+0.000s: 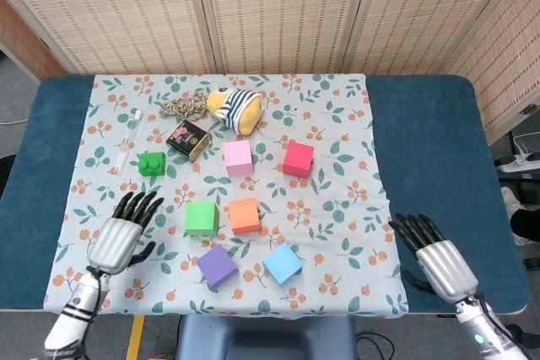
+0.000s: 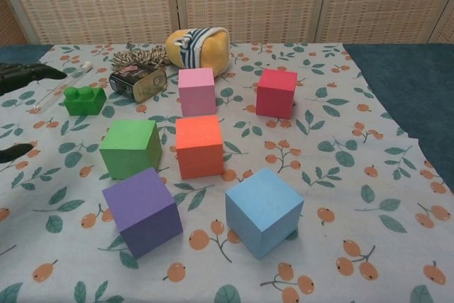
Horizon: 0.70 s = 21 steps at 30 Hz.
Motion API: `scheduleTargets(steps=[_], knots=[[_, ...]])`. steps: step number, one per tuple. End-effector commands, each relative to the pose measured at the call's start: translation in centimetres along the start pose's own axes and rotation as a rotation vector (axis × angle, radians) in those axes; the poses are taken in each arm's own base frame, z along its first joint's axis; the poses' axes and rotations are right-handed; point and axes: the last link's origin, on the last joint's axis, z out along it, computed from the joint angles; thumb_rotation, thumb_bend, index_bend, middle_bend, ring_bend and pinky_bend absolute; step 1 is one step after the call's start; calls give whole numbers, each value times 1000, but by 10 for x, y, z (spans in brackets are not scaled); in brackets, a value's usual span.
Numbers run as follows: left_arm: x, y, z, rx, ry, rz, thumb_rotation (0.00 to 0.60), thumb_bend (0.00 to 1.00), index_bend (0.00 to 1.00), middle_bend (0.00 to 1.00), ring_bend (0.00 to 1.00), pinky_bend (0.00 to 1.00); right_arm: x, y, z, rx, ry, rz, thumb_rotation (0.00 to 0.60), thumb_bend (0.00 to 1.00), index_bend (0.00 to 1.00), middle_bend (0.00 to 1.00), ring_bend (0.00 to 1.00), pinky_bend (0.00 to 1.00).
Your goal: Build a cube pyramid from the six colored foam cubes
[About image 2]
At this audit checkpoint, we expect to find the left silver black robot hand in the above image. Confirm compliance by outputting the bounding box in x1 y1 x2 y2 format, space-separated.
0 63 68 165

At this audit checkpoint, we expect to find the green foam cube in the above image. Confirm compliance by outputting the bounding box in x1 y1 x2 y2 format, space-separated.
99 119 162 180

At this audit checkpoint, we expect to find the purple foam cube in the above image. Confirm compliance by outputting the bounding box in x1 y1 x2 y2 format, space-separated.
101 167 184 260

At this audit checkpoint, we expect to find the orange foam cube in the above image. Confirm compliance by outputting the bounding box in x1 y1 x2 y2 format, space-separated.
175 115 225 180

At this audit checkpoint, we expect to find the blue foam cube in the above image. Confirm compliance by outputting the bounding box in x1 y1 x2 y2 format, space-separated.
225 167 306 260

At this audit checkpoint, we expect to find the clear plastic tube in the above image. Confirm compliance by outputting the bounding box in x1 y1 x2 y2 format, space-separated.
31 60 94 112

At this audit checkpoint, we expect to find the green toy building brick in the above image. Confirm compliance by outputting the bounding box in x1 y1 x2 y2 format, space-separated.
63 86 107 116

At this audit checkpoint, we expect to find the floral berry tablecloth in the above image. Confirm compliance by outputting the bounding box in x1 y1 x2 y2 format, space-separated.
0 43 454 303

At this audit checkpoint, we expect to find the black gold tin can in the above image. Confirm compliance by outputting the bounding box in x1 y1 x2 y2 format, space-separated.
109 62 168 104

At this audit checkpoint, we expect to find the pink foam cube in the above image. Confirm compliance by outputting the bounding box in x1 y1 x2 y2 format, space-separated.
177 67 218 117

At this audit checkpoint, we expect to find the yellow striped plush toy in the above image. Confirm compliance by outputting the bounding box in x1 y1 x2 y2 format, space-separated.
165 27 231 77

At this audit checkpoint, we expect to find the red foam cube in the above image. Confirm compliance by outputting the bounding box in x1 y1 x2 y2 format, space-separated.
255 67 299 119

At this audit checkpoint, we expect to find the braided rope bundle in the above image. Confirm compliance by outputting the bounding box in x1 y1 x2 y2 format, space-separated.
111 44 167 69

